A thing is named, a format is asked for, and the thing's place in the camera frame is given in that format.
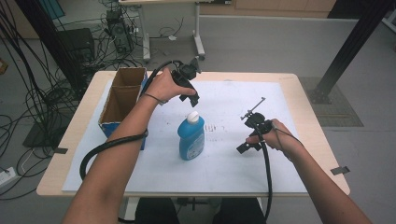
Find black metal post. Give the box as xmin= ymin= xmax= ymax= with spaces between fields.
xmin=307 ymin=0 xmax=396 ymax=105

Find person's right hand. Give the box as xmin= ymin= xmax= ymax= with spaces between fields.
xmin=245 ymin=118 xmax=305 ymax=156

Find grey floor mat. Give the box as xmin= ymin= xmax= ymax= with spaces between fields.
xmin=298 ymin=77 xmax=364 ymax=128

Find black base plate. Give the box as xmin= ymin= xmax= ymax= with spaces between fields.
xmin=22 ymin=120 xmax=67 ymax=149

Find person's left leg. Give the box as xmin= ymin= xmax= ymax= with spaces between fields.
xmin=134 ymin=197 xmax=181 ymax=224

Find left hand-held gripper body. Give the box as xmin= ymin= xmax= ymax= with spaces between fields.
xmin=171 ymin=56 xmax=203 ymax=94

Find wooden cabinets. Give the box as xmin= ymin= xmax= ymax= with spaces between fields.
xmin=199 ymin=0 xmax=338 ymax=19

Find white desk frame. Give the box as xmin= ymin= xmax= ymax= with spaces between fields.
xmin=119 ymin=0 xmax=207 ymax=62

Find white power strip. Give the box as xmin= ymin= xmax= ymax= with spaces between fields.
xmin=0 ymin=166 xmax=17 ymax=189

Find blue bottle with white cap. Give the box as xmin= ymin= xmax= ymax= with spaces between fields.
xmin=177 ymin=110 xmax=206 ymax=161

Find dark metal post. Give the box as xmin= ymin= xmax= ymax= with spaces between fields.
xmin=14 ymin=0 xmax=87 ymax=97

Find computer tower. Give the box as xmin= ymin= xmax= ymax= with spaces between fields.
xmin=105 ymin=8 xmax=135 ymax=54

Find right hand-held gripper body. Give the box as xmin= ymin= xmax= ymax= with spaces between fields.
xmin=240 ymin=96 xmax=274 ymax=142

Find person's left hand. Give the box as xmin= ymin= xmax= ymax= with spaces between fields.
xmin=144 ymin=66 xmax=198 ymax=105

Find black table adjustment handle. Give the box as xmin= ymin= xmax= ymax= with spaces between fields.
xmin=177 ymin=197 xmax=209 ymax=212

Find black box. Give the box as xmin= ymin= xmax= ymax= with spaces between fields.
xmin=57 ymin=27 xmax=96 ymax=64

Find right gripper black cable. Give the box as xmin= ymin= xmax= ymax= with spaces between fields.
xmin=254 ymin=123 xmax=274 ymax=220

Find white table leg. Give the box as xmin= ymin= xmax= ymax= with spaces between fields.
xmin=122 ymin=196 xmax=141 ymax=220

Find bundle of black cables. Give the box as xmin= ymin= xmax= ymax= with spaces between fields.
xmin=0 ymin=0 xmax=188 ymax=202

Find white paper sheet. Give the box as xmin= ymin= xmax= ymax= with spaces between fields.
xmin=61 ymin=79 xmax=308 ymax=194

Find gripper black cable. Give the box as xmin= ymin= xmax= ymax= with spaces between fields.
xmin=78 ymin=59 xmax=185 ymax=181
xmin=254 ymin=123 xmax=274 ymax=220

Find person's leg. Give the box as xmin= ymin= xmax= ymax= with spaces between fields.
xmin=134 ymin=197 xmax=181 ymax=224
xmin=212 ymin=197 xmax=268 ymax=224

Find blue cardboard box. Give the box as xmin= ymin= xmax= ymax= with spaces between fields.
xmin=98 ymin=67 xmax=149 ymax=151

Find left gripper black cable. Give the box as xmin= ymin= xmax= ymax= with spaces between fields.
xmin=78 ymin=59 xmax=185 ymax=181

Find person's right leg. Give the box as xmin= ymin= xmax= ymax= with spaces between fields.
xmin=212 ymin=197 xmax=268 ymax=224

